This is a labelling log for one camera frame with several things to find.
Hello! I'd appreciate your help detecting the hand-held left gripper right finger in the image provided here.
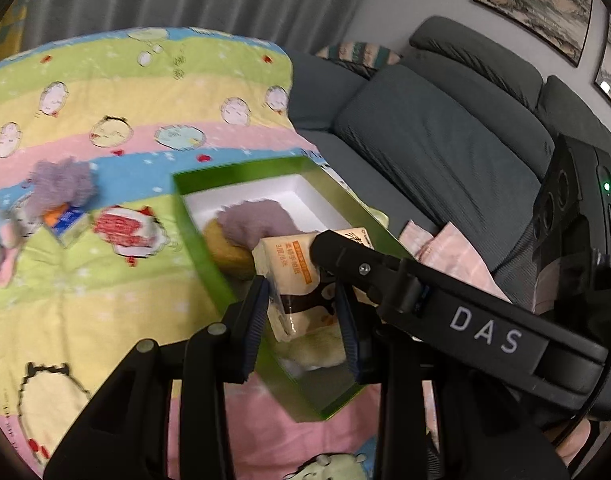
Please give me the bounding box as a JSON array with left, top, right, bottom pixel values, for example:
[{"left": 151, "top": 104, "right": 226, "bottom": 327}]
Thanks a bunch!
[{"left": 334, "top": 280, "right": 556, "bottom": 480}]

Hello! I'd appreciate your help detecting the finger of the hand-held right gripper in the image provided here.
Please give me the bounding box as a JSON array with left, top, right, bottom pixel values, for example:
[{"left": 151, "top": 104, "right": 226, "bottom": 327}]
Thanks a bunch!
[{"left": 309, "top": 230, "right": 430, "bottom": 312}]

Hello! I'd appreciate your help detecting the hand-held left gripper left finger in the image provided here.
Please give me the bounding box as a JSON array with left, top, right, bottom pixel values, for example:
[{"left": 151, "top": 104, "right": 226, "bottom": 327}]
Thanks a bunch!
[{"left": 43, "top": 275, "right": 272, "bottom": 480}]

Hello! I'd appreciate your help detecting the beige tissue pack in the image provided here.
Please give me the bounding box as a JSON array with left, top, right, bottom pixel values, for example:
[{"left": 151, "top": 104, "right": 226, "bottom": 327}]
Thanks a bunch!
[{"left": 253, "top": 227, "right": 373, "bottom": 343}]

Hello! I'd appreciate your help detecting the green cardboard box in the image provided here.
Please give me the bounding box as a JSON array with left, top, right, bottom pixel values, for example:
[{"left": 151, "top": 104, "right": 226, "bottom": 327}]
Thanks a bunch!
[{"left": 172, "top": 156, "right": 416, "bottom": 422}]

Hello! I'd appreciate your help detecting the brown cookie plush toy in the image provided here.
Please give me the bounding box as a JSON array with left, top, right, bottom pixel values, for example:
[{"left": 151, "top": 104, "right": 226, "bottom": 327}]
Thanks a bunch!
[{"left": 203, "top": 217, "right": 259, "bottom": 281}]

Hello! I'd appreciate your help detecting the pale yellow plush toy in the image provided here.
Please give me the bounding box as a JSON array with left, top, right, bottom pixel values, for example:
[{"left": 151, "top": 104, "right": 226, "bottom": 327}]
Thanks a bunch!
[{"left": 278, "top": 327, "right": 349, "bottom": 373}]

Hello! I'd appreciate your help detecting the pink striped cloth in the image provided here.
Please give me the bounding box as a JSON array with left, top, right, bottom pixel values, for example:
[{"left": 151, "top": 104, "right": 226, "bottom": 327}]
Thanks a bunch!
[{"left": 398, "top": 219, "right": 513, "bottom": 306}]

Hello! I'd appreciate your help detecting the printed cartoon blanket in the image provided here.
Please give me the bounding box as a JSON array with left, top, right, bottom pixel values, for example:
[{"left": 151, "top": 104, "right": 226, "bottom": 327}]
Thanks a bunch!
[{"left": 0, "top": 26, "right": 436, "bottom": 480}]

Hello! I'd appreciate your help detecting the grey sofa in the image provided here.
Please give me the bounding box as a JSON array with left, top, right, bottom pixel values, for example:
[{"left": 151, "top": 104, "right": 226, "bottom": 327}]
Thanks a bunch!
[{"left": 286, "top": 15, "right": 611, "bottom": 306}]

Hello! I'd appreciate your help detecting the red patterned packet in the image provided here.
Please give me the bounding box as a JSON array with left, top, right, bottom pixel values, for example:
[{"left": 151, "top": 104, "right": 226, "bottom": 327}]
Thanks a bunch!
[{"left": 93, "top": 207, "right": 159, "bottom": 258}]

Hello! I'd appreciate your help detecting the patterned cushion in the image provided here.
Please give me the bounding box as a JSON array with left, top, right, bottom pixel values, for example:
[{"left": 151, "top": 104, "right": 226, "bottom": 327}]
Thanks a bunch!
[{"left": 315, "top": 40, "right": 403, "bottom": 78}]

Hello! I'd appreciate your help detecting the blue tissue packet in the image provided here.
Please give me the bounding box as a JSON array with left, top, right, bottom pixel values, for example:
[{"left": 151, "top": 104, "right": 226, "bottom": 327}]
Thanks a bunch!
[{"left": 42, "top": 202, "right": 89, "bottom": 248}]

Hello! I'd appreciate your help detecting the blue plush toy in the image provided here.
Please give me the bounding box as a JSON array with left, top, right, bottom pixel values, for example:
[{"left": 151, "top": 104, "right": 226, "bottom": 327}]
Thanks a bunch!
[{"left": 0, "top": 192, "right": 36, "bottom": 288}]

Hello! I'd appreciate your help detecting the yellow patterned cloth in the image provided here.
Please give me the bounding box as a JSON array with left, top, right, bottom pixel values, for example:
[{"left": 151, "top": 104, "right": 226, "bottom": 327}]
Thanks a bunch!
[{"left": 0, "top": 0, "right": 37, "bottom": 53}]

